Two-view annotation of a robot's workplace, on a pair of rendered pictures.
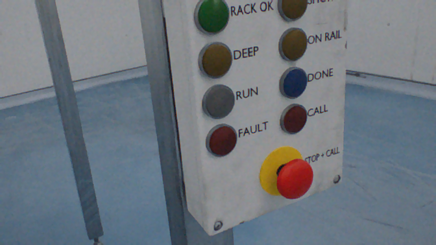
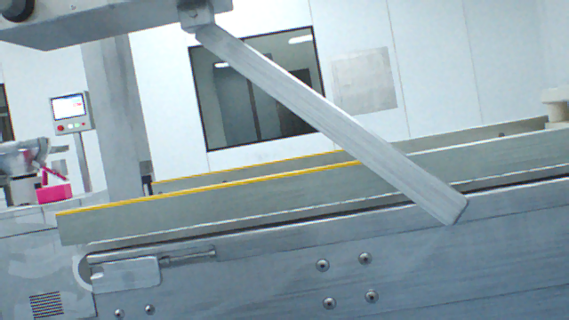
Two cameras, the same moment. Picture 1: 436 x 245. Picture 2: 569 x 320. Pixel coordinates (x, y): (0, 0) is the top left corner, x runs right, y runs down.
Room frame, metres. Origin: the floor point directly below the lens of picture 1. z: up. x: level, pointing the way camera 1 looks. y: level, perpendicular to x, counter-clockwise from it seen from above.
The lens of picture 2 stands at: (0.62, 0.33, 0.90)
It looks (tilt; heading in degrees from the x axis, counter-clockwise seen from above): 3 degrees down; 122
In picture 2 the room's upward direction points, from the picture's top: 10 degrees counter-clockwise
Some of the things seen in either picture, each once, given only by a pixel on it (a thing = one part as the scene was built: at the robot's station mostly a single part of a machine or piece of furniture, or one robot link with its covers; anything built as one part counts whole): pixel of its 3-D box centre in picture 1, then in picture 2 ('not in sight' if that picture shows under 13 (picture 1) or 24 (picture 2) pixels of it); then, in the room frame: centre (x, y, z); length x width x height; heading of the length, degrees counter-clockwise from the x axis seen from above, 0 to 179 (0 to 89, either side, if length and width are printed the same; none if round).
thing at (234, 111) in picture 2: not in sight; (260, 88); (-2.49, 5.02, 1.43); 1.38 x 0.01 x 1.16; 34
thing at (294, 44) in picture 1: (294, 45); not in sight; (0.35, -0.08, 1.01); 0.03 x 0.01 x 0.03; 116
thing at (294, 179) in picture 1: (285, 173); not in sight; (0.34, -0.07, 0.88); 0.04 x 0.04 x 0.04; 26
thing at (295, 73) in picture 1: (294, 83); not in sight; (0.35, -0.08, 0.97); 0.03 x 0.01 x 0.03; 116
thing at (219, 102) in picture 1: (219, 102); not in sight; (0.32, -0.01, 0.97); 0.03 x 0.01 x 0.03; 116
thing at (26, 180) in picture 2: not in sight; (35, 172); (-2.28, 2.13, 0.95); 0.49 x 0.36 x 0.37; 34
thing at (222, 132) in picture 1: (222, 140); not in sight; (0.32, -0.01, 0.94); 0.03 x 0.01 x 0.03; 116
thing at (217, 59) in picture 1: (217, 60); not in sight; (0.32, -0.01, 1.01); 0.03 x 0.01 x 0.03; 116
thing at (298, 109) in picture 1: (294, 119); not in sight; (0.35, -0.08, 0.94); 0.03 x 0.01 x 0.03; 116
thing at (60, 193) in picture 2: not in sight; (54, 193); (-1.98, 2.04, 0.80); 0.16 x 0.12 x 0.09; 34
